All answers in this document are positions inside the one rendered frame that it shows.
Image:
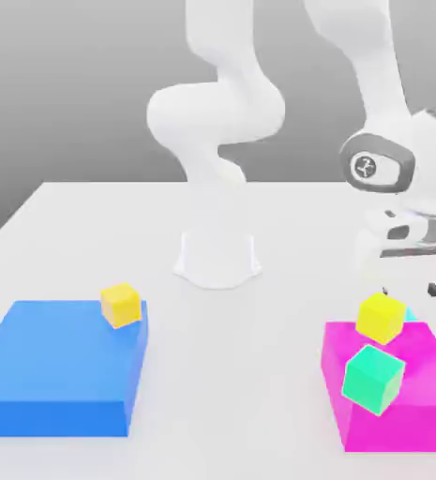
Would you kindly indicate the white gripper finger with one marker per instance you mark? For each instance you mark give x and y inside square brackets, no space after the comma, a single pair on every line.
[432,289]
[384,289]

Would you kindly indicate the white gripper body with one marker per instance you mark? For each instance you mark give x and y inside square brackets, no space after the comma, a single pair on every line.
[408,267]

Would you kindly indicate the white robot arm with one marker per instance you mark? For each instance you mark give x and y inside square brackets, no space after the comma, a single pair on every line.
[217,112]

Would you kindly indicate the small yellow cube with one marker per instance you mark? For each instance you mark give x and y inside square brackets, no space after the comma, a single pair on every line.
[380,318]
[122,305]

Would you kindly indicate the small cyan cube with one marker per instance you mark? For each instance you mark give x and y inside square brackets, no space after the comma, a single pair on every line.
[411,315]

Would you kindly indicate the small green cube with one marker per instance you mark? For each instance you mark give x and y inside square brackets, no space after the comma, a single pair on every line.
[371,378]

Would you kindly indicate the large magenta box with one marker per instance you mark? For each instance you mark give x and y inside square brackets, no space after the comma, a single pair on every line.
[427,393]

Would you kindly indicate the large blue box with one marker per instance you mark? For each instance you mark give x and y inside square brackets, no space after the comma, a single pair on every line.
[52,356]

